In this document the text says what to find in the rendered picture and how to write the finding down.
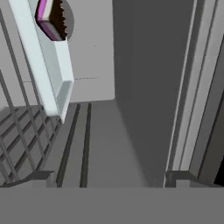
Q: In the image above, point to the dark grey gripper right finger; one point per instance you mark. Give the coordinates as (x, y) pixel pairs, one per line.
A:
(180, 175)

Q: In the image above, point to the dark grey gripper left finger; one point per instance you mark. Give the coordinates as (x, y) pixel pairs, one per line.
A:
(43, 175)

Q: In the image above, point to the grey oven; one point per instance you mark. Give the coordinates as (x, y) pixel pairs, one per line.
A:
(140, 87)

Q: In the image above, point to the pink and brown cake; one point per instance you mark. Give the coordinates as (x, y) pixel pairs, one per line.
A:
(51, 27)

